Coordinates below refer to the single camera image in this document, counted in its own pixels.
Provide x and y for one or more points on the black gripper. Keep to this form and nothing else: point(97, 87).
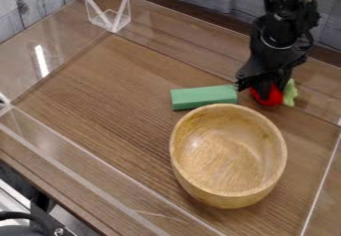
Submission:
point(269, 67)

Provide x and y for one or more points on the clear acrylic enclosure wall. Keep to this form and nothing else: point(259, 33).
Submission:
point(88, 122)

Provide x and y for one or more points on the wooden bowl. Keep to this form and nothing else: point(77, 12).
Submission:
point(228, 155)

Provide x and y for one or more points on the green rectangular block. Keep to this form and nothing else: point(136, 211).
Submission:
point(187, 99)

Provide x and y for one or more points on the black metal mount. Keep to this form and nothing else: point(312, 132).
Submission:
point(46, 223)

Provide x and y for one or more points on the red felt strawberry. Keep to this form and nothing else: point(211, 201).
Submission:
point(278, 98)

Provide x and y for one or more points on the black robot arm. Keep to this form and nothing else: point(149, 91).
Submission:
point(280, 42)

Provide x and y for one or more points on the clear acrylic corner bracket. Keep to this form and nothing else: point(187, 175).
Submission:
point(110, 19)

